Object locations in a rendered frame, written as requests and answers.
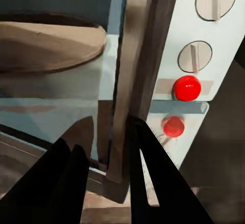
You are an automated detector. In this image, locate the microwave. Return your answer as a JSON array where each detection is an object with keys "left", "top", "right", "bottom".
[{"left": 0, "top": 0, "right": 245, "bottom": 204}]

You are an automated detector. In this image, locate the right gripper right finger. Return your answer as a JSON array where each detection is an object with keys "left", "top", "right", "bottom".
[{"left": 128, "top": 115, "right": 214, "bottom": 224}]

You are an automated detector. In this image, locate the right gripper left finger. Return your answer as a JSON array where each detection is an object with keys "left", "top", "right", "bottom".
[{"left": 0, "top": 115, "right": 95, "bottom": 224}]

